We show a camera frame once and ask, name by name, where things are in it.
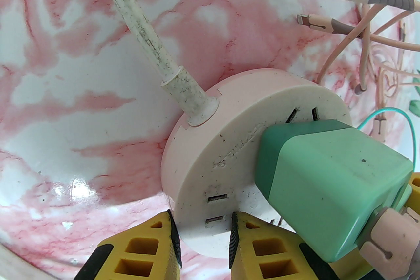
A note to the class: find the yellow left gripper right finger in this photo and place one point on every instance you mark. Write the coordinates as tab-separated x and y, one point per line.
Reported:
262	255

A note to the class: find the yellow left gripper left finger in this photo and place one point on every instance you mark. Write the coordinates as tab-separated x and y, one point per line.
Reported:
137	255

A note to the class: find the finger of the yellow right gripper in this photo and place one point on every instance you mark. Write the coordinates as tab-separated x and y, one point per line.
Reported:
414	196

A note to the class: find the green charger plug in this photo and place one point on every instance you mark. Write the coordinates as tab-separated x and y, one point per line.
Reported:
213	140

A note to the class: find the green USB wall charger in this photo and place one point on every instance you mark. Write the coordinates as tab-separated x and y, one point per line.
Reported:
328	180

